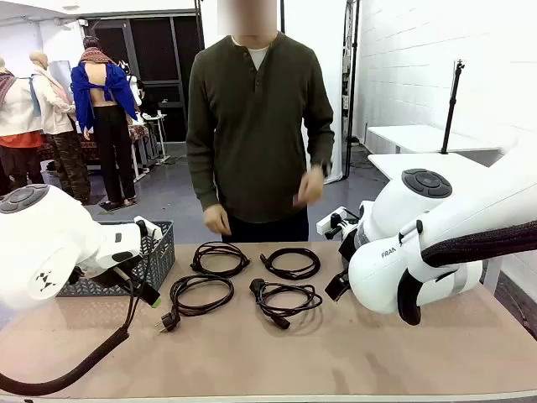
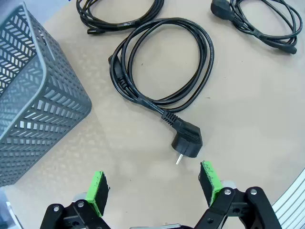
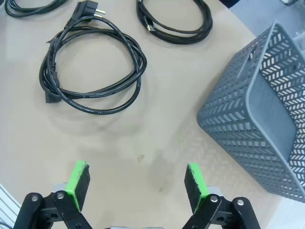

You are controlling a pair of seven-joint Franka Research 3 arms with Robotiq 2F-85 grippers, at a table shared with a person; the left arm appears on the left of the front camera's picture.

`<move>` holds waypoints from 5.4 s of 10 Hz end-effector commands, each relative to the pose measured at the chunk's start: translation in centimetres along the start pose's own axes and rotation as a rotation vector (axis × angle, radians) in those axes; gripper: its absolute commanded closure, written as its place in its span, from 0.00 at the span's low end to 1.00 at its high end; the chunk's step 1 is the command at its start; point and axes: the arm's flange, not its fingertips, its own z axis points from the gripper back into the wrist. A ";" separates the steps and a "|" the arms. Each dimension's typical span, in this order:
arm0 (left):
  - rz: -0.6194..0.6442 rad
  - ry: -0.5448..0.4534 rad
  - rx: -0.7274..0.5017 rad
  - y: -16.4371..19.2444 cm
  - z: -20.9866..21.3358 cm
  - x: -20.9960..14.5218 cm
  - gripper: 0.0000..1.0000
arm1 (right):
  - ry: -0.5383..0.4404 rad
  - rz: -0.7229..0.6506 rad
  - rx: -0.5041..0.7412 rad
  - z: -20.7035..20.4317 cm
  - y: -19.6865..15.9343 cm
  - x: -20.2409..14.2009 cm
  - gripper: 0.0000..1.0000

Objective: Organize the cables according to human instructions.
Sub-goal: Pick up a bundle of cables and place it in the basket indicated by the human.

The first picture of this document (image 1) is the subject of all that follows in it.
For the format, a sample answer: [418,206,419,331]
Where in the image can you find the black braided cable barrel connector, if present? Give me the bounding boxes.
[259,247,322,280]

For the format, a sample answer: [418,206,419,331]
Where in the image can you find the arm black cable sleeve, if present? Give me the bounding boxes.
[396,220,537,327]
[0,228,159,398]

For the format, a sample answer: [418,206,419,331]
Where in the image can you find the mannequin with blue garment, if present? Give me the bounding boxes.
[70,35,139,207]

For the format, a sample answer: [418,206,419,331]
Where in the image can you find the person's right hand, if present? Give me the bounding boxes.
[204,203,232,237]

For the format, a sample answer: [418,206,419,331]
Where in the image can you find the black power cable Schuko plug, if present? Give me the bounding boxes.
[248,277,324,331]
[154,274,236,334]

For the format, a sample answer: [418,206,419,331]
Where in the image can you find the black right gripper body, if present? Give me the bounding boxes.
[338,234,357,270]

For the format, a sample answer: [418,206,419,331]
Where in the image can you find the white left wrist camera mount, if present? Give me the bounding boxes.
[133,215,164,253]

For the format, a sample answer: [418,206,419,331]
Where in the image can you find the grey-blue perforated plastic basket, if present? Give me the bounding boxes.
[56,221,176,298]

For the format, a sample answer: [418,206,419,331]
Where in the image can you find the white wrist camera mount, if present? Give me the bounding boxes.
[315,207,361,241]
[133,215,164,253]

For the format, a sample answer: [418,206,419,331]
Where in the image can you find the right arm black cable sleeve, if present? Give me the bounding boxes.
[396,220,537,327]

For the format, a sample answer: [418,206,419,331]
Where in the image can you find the black framed glass doors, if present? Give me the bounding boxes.
[81,15,206,144]

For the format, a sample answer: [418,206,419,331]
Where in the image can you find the white black humanoid figure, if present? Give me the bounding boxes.
[117,58,146,118]

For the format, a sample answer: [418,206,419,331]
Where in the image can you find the person's left forearm olive sleeve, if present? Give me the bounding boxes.
[310,125,336,171]

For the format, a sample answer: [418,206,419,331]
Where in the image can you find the black braided cable silver plug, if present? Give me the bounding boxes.
[190,241,252,279]

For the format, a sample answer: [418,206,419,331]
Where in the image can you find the grey display panel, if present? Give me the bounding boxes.
[48,60,76,100]

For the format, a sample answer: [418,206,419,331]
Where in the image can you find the black light stand pole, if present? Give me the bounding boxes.
[340,0,362,182]

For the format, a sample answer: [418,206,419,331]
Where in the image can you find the mannequin with beige jacket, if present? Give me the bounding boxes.
[29,50,91,202]

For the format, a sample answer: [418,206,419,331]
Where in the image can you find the left arm black cable sleeve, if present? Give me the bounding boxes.
[0,228,159,398]

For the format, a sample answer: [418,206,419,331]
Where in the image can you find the small white side table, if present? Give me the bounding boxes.
[140,111,171,165]

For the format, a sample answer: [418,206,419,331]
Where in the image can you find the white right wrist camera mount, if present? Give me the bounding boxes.
[315,207,361,241]

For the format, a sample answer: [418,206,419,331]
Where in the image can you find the person in olive henley shirt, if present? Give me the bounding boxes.
[185,0,336,243]

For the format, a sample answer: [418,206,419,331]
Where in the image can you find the person's left hand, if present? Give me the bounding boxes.
[292,165,326,207]

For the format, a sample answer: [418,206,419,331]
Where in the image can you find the person's right forearm olive sleeve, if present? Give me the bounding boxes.
[186,138,222,211]

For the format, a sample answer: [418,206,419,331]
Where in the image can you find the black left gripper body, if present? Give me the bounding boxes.
[86,258,146,297]

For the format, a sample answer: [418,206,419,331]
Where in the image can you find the patterned red table cloth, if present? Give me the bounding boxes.
[79,124,150,161]

